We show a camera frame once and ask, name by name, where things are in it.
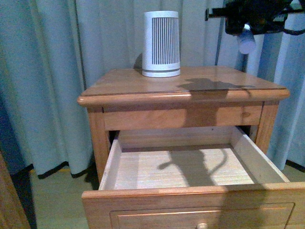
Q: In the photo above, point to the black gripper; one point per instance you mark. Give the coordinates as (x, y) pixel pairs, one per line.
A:
(258, 14)

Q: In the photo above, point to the white medicine bottle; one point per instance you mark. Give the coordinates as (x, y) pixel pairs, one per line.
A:
(246, 41)

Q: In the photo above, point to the wooden drawer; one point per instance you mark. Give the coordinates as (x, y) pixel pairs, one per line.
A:
(192, 178)

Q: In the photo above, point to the wooden nightstand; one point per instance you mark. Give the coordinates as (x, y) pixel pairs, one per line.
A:
(124, 99)

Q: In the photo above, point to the white cylindrical air purifier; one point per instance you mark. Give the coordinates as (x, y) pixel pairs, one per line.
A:
(161, 45)

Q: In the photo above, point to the grey curtain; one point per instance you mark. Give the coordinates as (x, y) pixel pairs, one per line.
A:
(51, 50)

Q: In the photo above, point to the wooden bed frame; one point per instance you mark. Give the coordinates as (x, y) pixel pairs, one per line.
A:
(12, 215)

